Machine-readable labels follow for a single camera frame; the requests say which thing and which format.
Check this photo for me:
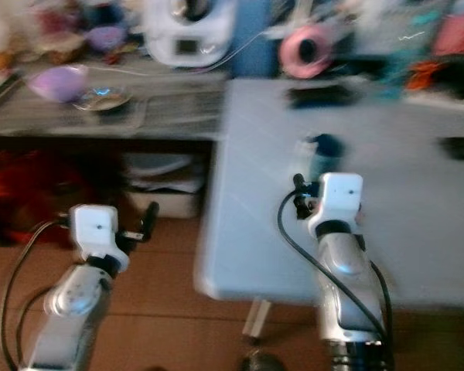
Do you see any white storage box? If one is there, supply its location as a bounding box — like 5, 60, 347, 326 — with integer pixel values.
120, 153, 203, 220

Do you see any flat black object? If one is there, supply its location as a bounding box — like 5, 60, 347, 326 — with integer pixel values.
289, 87, 361, 110

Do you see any red plastic bag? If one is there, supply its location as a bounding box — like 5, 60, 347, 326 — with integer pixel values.
0, 150, 118, 247

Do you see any pink tape roll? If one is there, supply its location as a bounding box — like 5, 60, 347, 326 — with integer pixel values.
278, 23, 338, 80

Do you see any white table leg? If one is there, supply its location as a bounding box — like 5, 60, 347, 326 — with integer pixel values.
244, 299, 273, 342

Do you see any shiny small plate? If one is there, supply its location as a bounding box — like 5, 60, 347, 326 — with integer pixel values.
73, 87, 133, 112

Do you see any lilac bowl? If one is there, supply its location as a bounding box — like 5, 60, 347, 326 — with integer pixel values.
28, 66, 88, 104

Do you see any dark round robot foot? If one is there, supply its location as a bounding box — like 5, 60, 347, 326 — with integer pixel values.
237, 349, 284, 371

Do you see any orange red packet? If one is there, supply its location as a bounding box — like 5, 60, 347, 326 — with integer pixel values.
408, 62, 450, 90

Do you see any white kitchen appliance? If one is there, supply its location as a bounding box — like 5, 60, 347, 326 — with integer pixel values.
142, 0, 237, 69

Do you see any small purple bowl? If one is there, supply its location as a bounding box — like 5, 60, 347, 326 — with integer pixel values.
88, 26, 127, 52

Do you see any pink red box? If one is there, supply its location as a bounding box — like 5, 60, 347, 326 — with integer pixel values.
436, 11, 464, 56

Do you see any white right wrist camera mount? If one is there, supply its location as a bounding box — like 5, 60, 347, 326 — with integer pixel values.
308, 172, 365, 237

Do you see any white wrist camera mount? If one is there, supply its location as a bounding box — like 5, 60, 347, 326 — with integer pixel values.
67, 205, 131, 273
308, 172, 365, 237

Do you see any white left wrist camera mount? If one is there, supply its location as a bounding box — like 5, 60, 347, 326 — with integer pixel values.
67, 205, 131, 273

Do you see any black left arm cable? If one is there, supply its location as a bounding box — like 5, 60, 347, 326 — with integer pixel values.
0, 220, 71, 371

